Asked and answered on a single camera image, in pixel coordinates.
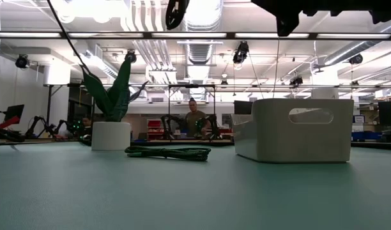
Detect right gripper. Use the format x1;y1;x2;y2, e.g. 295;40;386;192
251;0;391;38

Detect dark USB-C cable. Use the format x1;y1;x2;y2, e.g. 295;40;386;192
165;0;190;31

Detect green braided USB-C cable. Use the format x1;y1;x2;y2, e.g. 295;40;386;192
124;145;212;162

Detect black computer monitor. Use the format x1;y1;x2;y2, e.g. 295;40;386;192
378;100;391;127
233;100;254;116
3;104;25;122

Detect blue storage bins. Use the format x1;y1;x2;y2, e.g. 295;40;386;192
351;131;382;142

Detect white plastic storage bin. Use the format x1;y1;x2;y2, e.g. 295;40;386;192
231;98;355;164

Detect person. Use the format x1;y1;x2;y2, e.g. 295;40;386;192
183;97;212;139
76;116;93;137

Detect green artificial plant leaves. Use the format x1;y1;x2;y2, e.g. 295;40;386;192
79;57;150;123

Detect white round plant pot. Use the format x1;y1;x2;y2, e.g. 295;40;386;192
91;121;132;151

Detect thin hanging cable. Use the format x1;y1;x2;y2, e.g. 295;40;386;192
272;36;280;99

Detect silver ribbed ventilation duct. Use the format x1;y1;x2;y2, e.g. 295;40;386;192
182;0;224;65

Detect black overhead frame bar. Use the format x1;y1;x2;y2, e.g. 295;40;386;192
0;31;391;41

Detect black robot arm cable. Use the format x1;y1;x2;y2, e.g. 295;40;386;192
46;0;89;74

